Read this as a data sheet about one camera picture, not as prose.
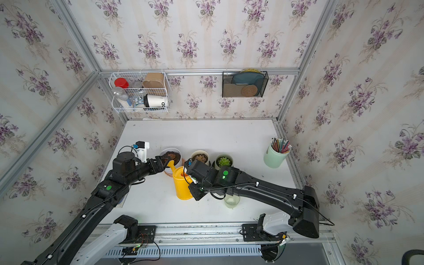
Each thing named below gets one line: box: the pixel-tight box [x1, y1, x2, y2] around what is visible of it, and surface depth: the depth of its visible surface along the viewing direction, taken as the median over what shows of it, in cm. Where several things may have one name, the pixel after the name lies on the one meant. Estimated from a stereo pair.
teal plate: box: [231, 71, 265, 90], surface depth 93 cm
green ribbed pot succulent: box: [214, 154, 234, 171], surface depth 90 cm
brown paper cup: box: [142, 72, 164, 88], surface depth 90 cm
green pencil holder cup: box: [263, 137, 293, 169], surface depth 91 cm
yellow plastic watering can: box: [167, 159, 194, 200], surface depth 71 cm
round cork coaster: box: [240, 84, 258, 98], surface depth 99 cm
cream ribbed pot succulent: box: [191, 150, 210, 166], surface depth 92 cm
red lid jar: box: [114, 77, 130, 89], surface depth 94 cm
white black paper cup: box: [143, 93, 168, 108], surface depth 95 cm
